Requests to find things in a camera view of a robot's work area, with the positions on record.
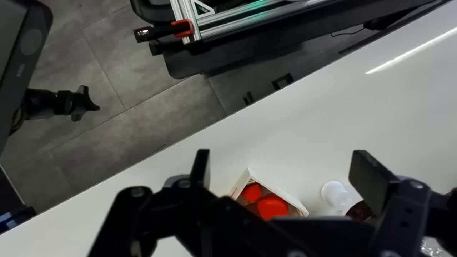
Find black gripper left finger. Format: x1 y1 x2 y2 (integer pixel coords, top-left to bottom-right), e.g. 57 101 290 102
87 148 230 257

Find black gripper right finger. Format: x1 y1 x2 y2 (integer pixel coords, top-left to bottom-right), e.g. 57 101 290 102
348 148 457 257

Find light wooden box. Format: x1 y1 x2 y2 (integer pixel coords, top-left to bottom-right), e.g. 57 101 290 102
230 165 310 221

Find red block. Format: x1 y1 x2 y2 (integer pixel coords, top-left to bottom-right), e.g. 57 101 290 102
240 182 264 205
256 192 291 221

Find blue and black floor item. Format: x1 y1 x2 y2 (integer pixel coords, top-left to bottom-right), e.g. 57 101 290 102
0 204 39 234

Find black tripod knob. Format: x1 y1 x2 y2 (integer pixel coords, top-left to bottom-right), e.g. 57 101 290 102
20 84 101 122

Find aluminium frame cart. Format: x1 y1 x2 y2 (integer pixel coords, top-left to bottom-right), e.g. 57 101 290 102
130 0 448 79

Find red handled bar clamp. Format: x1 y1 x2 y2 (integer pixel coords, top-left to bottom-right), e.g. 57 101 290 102
134 18 197 45

